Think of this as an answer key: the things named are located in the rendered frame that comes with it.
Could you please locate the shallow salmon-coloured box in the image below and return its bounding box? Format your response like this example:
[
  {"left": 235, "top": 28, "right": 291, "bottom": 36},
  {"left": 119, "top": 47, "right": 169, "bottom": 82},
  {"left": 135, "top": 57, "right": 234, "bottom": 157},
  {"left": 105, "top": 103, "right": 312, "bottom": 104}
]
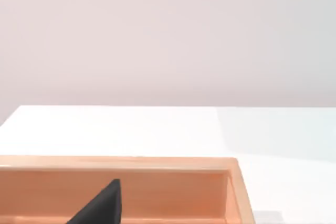
[{"left": 0, "top": 155, "right": 256, "bottom": 224}]

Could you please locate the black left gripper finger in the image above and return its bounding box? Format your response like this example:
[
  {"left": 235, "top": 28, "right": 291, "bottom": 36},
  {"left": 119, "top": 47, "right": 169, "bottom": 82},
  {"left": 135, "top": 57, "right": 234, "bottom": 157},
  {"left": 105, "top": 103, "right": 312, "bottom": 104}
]
[{"left": 65, "top": 178, "right": 124, "bottom": 224}]

